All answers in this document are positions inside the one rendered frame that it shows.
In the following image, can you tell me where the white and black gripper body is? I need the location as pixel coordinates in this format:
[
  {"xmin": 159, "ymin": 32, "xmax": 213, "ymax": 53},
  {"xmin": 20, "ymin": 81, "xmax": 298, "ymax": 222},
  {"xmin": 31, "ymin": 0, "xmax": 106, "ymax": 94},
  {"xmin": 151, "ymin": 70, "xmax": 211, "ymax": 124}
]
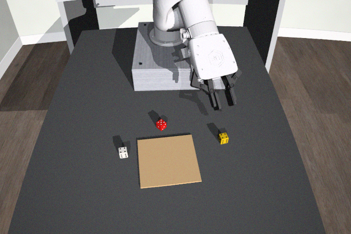
[{"xmin": 187, "ymin": 32, "xmax": 238, "ymax": 82}]

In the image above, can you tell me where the tan square mat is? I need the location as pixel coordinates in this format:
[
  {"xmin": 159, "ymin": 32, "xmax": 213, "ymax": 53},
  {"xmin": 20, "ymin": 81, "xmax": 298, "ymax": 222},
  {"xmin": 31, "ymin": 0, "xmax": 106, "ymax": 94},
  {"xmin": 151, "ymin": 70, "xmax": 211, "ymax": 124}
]
[{"xmin": 137, "ymin": 135, "xmax": 202, "ymax": 188}]

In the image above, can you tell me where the red die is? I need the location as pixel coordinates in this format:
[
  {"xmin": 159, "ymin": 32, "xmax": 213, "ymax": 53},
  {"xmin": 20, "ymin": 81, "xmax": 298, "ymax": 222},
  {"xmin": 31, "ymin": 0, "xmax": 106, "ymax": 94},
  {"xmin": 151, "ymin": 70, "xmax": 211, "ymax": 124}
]
[{"xmin": 156, "ymin": 119, "xmax": 167, "ymax": 131}]

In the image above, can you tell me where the yellow die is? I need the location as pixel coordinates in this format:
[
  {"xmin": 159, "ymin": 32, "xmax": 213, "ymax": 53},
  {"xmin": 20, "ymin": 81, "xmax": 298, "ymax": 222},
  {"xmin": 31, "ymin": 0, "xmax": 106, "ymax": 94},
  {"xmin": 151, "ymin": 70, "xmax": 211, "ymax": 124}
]
[{"xmin": 218, "ymin": 133, "xmax": 229, "ymax": 144}]

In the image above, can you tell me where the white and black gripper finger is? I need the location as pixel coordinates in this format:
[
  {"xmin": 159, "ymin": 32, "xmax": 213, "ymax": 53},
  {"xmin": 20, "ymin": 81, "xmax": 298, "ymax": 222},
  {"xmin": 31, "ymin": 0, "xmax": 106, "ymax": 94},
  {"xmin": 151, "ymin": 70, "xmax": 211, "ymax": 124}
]
[
  {"xmin": 221, "ymin": 68, "xmax": 242, "ymax": 106},
  {"xmin": 190, "ymin": 70, "xmax": 222, "ymax": 111}
]

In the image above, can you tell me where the white die with black pips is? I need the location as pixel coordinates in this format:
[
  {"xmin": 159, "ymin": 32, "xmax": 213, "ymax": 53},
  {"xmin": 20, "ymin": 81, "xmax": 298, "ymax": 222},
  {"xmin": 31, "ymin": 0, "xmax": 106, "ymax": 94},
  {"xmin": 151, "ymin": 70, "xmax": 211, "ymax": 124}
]
[{"xmin": 118, "ymin": 147, "xmax": 128, "ymax": 158}]

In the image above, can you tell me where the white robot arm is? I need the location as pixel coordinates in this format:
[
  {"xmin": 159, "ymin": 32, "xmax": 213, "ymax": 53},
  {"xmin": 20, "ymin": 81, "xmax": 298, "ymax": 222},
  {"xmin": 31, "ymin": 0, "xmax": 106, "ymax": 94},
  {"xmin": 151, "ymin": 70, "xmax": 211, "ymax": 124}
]
[{"xmin": 149, "ymin": 0, "xmax": 219, "ymax": 46}]

